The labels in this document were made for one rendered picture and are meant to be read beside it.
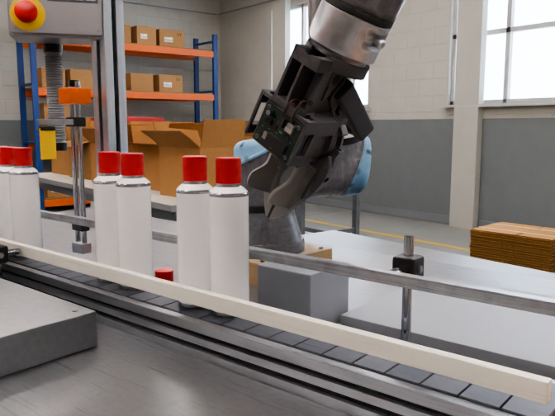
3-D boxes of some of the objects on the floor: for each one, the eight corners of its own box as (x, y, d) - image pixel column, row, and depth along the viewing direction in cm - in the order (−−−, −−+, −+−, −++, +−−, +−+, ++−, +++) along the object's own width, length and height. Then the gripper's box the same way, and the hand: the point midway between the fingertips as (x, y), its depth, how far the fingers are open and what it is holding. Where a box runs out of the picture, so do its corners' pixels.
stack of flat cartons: (467, 267, 471) (469, 229, 467) (498, 257, 507) (500, 221, 503) (549, 282, 425) (552, 239, 420) (577, 270, 461) (580, 230, 456)
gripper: (278, 28, 59) (208, 200, 68) (343, 69, 55) (258, 248, 64) (327, 38, 66) (257, 194, 75) (388, 75, 61) (305, 236, 71)
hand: (277, 208), depth 71 cm, fingers closed
